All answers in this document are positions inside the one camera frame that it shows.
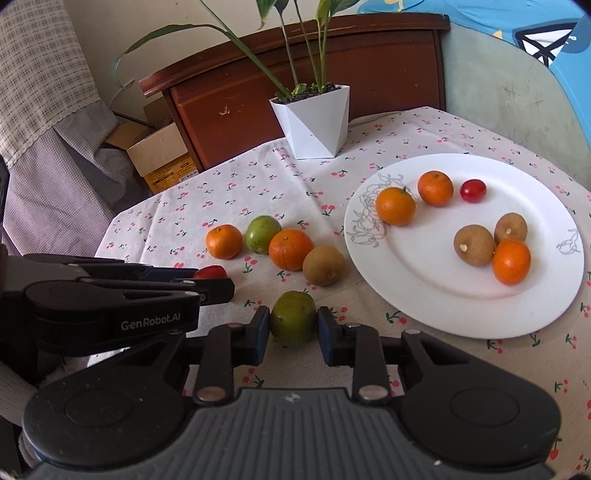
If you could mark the white plate with line drawing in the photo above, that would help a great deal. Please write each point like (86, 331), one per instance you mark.
(429, 286)

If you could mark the brown kiwi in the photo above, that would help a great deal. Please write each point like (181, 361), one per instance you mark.
(474, 245)
(511, 227)
(323, 266)

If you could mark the small orange mandarin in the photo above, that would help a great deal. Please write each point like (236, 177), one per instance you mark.
(435, 188)

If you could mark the red cherry tomato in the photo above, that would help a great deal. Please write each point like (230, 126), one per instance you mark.
(473, 191)
(211, 272)

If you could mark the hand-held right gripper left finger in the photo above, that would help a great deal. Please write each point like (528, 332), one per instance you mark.
(261, 332)

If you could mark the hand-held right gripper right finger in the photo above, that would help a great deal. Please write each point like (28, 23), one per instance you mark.
(325, 337)

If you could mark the blue printed cloth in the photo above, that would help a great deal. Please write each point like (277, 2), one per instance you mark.
(572, 74)

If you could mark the large orange mandarin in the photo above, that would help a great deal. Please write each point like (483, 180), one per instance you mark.
(291, 249)

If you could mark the green leafy plant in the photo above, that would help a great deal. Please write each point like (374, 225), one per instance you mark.
(265, 8)

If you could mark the cherry print tablecloth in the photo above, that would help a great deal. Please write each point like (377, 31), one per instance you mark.
(277, 184)

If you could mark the brown wooden cabinet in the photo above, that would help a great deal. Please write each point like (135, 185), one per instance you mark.
(221, 92)

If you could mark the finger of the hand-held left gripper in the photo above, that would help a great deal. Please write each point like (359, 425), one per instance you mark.
(161, 273)
(217, 290)

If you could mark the checked fabric cover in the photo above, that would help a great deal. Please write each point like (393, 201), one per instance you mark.
(46, 69)

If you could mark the green round fruit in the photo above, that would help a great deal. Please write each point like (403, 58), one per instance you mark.
(263, 234)
(293, 318)

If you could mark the white faceted plant pot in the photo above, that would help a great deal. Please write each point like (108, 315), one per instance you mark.
(309, 129)

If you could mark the pale green sofa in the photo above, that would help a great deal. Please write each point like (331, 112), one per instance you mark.
(498, 92)

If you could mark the open cardboard box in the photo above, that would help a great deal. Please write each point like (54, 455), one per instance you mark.
(157, 152)

